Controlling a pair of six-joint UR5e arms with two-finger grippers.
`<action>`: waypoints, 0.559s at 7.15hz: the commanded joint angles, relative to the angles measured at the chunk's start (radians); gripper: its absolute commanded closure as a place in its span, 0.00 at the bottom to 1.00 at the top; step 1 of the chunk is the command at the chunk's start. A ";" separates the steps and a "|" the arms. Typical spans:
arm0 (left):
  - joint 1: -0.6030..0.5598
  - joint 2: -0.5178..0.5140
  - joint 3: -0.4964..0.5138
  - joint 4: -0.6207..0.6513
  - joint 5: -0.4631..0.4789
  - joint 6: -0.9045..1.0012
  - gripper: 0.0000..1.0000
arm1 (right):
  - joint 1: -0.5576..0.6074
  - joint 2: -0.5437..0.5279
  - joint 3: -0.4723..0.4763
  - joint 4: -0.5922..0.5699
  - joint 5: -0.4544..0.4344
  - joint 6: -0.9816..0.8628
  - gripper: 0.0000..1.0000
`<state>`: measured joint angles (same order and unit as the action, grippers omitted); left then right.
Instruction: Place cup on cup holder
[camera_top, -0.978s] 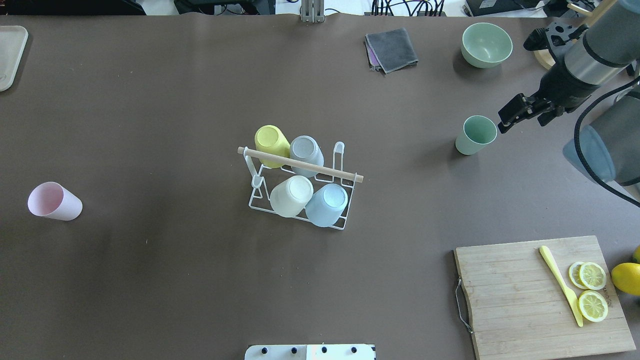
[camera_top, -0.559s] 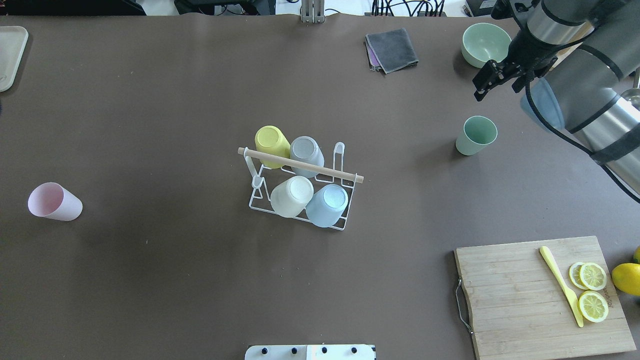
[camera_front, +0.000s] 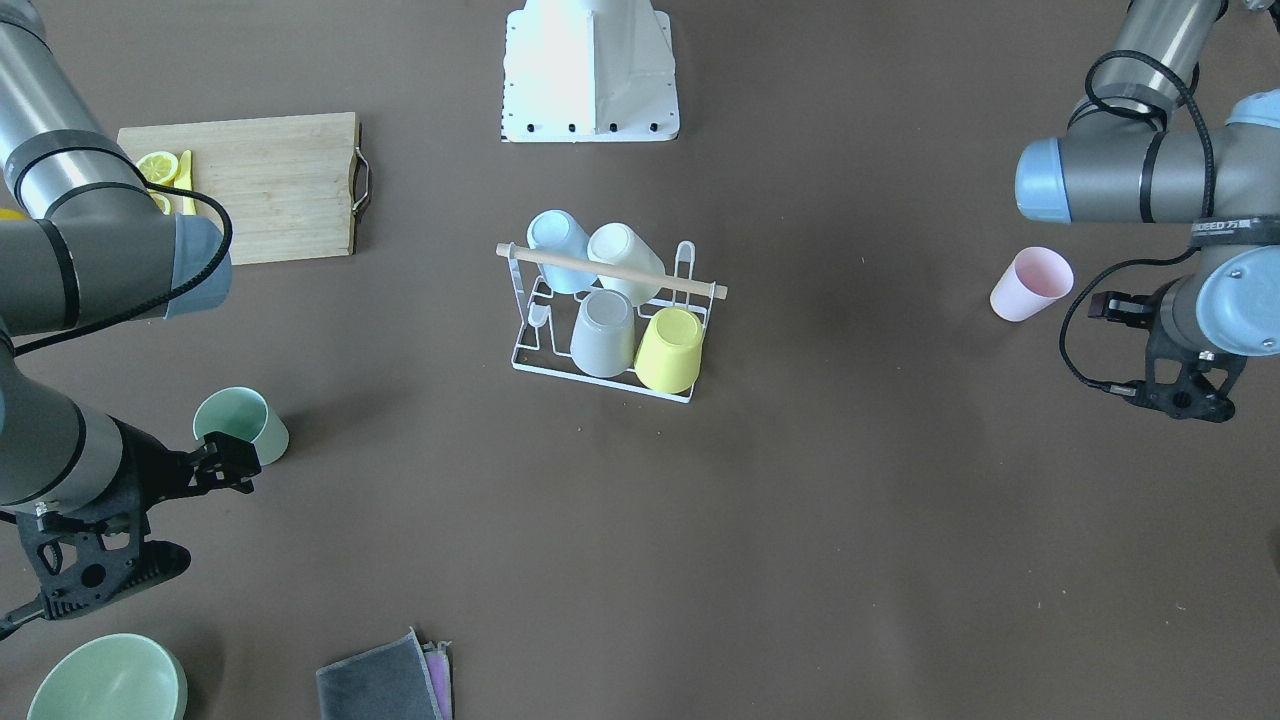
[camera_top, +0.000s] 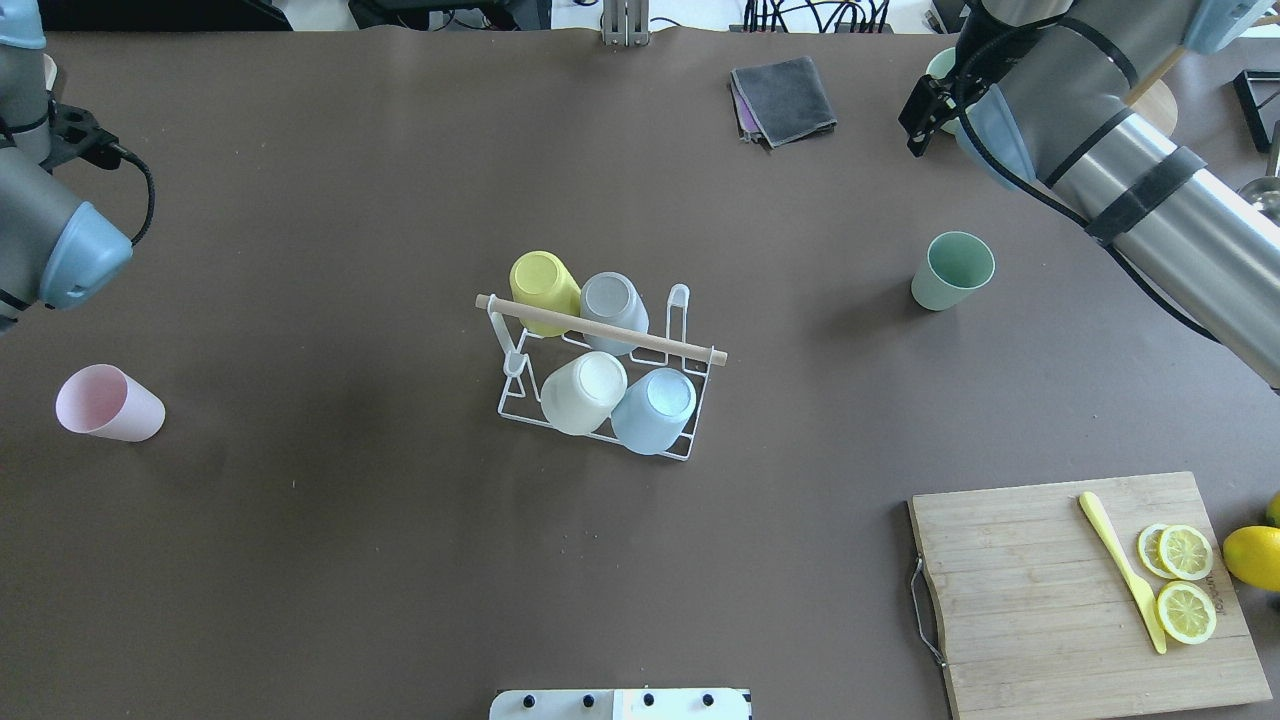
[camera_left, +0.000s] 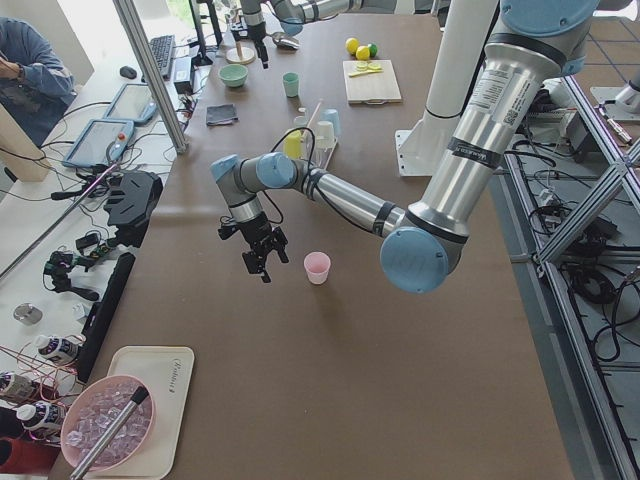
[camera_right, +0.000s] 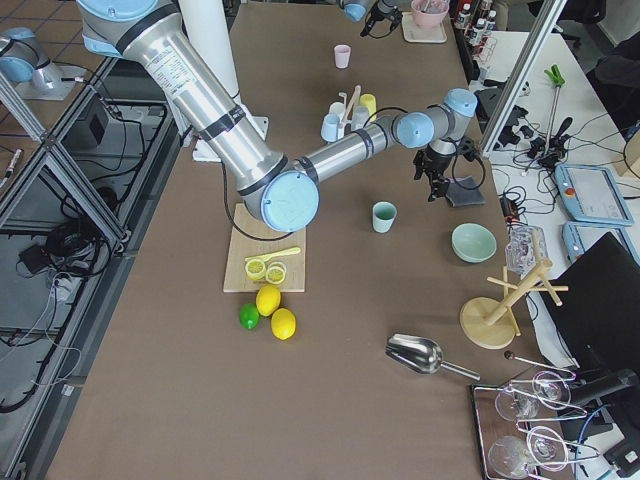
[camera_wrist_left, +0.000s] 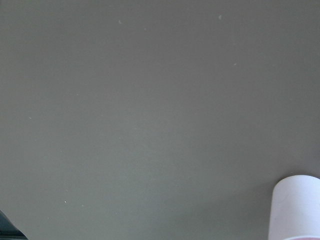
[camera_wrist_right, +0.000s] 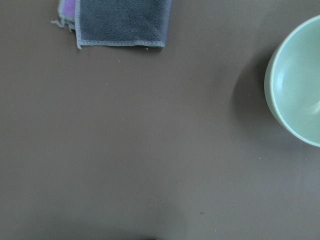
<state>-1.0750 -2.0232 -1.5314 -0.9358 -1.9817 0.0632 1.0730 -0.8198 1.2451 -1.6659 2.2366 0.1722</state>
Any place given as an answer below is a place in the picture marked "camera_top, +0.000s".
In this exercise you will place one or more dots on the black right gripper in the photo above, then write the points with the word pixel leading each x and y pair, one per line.
pixel 917 117

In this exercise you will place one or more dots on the green plastic cup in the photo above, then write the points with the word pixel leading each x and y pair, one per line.
pixel 956 264

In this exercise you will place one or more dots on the pink plastic cup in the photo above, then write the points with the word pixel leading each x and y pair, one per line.
pixel 102 401

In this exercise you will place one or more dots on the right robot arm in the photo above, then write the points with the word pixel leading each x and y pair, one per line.
pixel 1040 90

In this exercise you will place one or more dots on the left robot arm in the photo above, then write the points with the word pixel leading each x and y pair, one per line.
pixel 56 249

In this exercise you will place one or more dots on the grey plastic cup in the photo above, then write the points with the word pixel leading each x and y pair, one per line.
pixel 611 298

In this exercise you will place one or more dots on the light blue plastic cup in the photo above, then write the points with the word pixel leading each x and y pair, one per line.
pixel 654 411

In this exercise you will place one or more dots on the yellow plastic cup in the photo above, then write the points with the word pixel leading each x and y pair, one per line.
pixel 540 279

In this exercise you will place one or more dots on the cream plastic cup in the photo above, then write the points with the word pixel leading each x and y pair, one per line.
pixel 578 397

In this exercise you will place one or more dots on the green bowl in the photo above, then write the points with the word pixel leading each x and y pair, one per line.
pixel 942 64

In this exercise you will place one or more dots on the grey folded cloth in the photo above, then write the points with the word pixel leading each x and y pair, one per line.
pixel 780 103

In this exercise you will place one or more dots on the wooden mug tree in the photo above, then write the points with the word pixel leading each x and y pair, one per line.
pixel 1152 99

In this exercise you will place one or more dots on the metal scoop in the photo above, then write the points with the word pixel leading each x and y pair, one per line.
pixel 1262 193

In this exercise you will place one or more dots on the yellow plastic knife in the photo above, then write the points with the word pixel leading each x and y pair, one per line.
pixel 1140 590

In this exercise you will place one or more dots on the lemon slice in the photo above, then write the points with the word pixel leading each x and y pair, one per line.
pixel 1185 552
pixel 1186 612

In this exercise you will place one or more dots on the wooden cutting board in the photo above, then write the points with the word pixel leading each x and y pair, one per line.
pixel 1034 621

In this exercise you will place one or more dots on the yellow lemon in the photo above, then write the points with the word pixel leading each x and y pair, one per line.
pixel 1251 554
pixel 1272 511

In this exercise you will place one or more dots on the white wire cup holder rack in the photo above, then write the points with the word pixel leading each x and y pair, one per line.
pixel 535 341

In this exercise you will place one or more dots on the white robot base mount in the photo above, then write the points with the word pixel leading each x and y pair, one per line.
pixel 623 703

